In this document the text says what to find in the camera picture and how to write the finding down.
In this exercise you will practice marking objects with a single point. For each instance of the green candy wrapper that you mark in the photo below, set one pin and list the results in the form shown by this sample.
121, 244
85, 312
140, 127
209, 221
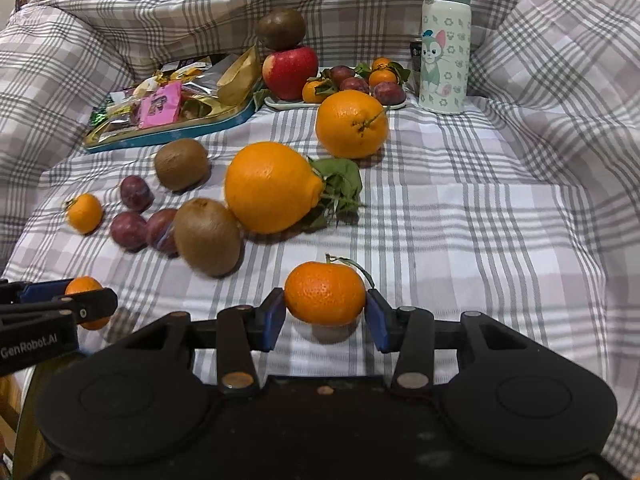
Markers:
98, 116

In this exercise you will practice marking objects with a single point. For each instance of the plum on plate rear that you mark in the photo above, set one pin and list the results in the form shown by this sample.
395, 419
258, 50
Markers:
339, 73

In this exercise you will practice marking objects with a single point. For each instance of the mandarin on plate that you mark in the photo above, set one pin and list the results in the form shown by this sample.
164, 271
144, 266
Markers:
317, 90
380, 76
380, 64

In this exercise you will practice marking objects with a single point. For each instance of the pink snack packet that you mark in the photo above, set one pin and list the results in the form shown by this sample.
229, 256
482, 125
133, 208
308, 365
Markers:
163, 107

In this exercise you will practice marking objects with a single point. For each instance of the mandarin on plate middle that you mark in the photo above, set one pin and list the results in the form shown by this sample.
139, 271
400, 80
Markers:
380, 76

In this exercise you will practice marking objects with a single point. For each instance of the plaid grey bed sheet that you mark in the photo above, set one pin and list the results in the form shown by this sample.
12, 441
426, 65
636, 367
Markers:
525, 206

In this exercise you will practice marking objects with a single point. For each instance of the blue gold snack tin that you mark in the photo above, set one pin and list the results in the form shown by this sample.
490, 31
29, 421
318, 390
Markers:
198, 116

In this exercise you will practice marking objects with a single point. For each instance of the dark kiwi atop apple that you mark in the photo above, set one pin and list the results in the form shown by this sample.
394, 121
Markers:
281, 29

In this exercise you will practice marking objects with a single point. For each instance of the silver foil snack packet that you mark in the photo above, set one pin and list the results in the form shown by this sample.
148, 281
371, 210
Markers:
206, 83

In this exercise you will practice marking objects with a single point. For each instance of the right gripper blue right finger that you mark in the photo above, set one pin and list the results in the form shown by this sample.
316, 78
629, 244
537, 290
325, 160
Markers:
414, 334

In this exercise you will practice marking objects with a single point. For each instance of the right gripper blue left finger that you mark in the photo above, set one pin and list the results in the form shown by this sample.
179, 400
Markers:
234, 334

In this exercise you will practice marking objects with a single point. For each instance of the brown kiwi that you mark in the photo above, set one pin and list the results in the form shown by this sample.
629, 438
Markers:
207, 237
181, 164

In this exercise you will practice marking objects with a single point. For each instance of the mandarin on plate rear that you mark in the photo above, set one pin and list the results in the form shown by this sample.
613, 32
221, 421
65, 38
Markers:
380, 64

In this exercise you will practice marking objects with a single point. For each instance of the white fruit plate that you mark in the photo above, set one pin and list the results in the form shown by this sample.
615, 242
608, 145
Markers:
362, 70

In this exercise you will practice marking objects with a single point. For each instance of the red apple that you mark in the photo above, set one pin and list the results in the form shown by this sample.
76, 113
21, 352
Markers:
286, 72

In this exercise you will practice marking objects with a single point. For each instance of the gold paper snack bag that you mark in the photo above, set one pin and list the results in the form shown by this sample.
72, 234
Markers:
237, 82

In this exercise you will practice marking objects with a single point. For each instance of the small mandarin with stem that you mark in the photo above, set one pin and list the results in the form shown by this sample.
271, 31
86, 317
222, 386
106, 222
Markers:
330, 293

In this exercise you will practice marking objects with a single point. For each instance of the mandarin on plate left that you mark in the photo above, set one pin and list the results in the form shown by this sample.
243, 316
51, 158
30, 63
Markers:
317, 90

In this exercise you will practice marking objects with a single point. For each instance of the plum on plate middle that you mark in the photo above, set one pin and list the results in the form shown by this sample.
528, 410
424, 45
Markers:
355, 83

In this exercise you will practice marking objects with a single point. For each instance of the purple plum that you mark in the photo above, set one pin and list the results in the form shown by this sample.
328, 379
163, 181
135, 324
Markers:
161, 232
129, 230
135, 193

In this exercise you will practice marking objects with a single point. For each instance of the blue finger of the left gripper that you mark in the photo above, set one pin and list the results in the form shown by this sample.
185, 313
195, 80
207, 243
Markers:
76, 308
28, 293

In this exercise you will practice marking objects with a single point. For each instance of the round orange with stem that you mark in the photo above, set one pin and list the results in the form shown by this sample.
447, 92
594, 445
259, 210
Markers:
351, 124

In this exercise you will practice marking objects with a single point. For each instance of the plum on plate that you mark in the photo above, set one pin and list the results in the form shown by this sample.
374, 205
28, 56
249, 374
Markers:
339, 73
389, 93
355, 83

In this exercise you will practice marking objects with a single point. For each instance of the cartoon cat water bottle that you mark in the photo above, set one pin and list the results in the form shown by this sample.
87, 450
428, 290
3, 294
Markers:
445, 55

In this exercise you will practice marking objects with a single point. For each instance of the large orange with leaves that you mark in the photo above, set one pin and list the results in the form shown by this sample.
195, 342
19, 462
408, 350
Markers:
270, 188

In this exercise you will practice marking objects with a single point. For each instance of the plum on plate right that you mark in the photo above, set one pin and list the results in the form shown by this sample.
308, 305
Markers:
389, 93

